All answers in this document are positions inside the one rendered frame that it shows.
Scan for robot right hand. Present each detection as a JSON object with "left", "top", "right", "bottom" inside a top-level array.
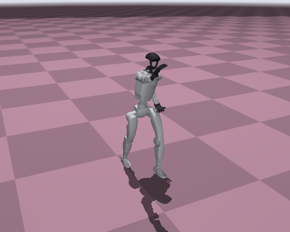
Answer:
[{"left": 150, "top": 64, "right": 168, "bottom": 81}]

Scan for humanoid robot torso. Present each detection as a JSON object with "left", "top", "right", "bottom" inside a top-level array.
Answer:
[{"left": 134, "top": 69, "right": 159, "bottom": 118}]

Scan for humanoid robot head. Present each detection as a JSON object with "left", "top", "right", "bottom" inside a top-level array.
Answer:
[{"left": 145, "top": 52, "right": 160, "bottom": 73}]

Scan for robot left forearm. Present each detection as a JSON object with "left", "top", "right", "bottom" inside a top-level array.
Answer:
[{"left": 152, "top": 92, "right": 159, "bottom": 104}]

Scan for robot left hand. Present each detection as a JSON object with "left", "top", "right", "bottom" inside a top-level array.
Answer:
[{"left": 154, "top": 103, "right": 166, "bottom": 113}]

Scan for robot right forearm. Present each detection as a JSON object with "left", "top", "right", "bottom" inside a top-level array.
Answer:
[{"left": 140, "top": 74, "right": 158, "bottom": 83}]

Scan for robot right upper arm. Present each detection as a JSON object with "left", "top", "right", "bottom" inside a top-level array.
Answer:
[{"left": 135, "top": 72, "right": 145, "bottom": 84}]

